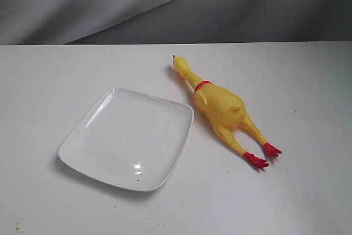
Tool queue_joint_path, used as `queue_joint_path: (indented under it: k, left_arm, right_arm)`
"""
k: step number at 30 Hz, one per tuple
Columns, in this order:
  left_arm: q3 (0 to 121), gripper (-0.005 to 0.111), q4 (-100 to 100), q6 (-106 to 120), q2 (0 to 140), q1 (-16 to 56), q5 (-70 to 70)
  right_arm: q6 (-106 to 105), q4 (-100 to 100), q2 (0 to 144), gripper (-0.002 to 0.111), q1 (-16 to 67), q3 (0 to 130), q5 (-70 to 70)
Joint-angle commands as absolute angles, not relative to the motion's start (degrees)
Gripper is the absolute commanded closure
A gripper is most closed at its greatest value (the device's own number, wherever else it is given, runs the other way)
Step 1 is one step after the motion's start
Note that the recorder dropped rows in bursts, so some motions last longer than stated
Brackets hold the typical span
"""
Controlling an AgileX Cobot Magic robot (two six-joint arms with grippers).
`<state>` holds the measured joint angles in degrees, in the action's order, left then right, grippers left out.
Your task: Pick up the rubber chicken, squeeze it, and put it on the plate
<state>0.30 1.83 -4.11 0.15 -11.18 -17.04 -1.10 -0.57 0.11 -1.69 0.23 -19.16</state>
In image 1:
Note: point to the yellow rubber chicken toy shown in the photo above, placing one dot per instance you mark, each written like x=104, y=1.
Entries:
x=226, y=111

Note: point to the white square plate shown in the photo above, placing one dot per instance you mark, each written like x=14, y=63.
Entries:
x=129, y=140

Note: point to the grey fabric backdrop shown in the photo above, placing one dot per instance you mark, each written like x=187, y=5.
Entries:
x=92, y=22

